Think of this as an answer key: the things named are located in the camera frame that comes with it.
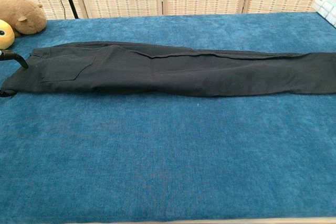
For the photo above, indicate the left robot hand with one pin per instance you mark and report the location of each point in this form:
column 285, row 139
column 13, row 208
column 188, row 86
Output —
column 15, row 54

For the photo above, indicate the black trousers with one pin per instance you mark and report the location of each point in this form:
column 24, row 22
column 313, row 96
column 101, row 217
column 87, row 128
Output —
column 157, row 72

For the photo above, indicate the yellow plush toy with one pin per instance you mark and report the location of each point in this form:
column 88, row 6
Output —
column 5, row 36

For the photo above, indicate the brown capybara plush toy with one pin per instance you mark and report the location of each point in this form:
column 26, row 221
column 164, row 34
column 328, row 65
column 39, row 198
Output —
column 23, row 16

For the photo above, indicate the blue table cloth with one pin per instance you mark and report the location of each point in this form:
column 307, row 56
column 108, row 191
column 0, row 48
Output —
column 168, row 169

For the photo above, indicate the tissue pack bundle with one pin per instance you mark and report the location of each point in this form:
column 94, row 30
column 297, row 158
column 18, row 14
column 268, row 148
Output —
column 325, row 9

